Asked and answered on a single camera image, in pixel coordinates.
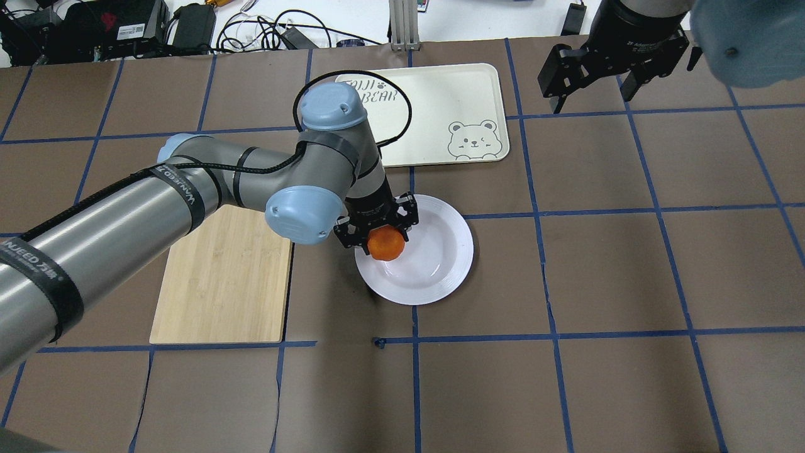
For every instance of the orange fruit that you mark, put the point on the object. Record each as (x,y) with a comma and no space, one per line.
(385,243)

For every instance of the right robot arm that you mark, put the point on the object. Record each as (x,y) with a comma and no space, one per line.
(746,44)

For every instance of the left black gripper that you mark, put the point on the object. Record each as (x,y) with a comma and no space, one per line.
(370,209)

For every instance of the black flat power brick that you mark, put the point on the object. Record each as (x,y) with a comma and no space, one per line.
(194,26)

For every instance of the aluminium frame post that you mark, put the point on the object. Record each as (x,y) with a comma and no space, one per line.
(404,26)

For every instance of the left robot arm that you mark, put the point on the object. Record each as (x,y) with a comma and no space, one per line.
(334,182)

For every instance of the black power adapter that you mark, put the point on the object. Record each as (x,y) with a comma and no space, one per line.
(574,18)

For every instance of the bamboo cutting board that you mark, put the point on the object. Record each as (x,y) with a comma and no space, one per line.
(225,283)

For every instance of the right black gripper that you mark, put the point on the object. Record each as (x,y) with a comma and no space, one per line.
(630,33)

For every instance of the black computer box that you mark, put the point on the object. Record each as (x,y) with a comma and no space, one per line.
(65,32)

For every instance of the cream bear tray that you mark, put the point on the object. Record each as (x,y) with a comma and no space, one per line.
(444,114)

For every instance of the white round plate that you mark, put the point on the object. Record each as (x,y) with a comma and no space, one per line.
(436,260)

